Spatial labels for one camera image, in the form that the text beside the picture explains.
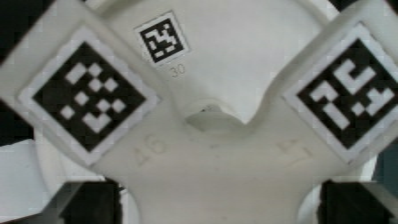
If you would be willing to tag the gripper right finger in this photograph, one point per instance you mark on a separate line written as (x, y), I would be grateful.
(350, 205)

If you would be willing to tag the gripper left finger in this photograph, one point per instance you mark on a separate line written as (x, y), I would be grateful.
(86, 204)

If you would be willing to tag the white table leg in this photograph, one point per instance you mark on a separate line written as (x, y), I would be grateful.
(214, 121)

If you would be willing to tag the white cross-shaped table base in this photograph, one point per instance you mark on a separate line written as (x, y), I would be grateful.
(219, 166)

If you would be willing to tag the white L-shaped fence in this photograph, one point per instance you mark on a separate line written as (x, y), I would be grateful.
(24, 195)

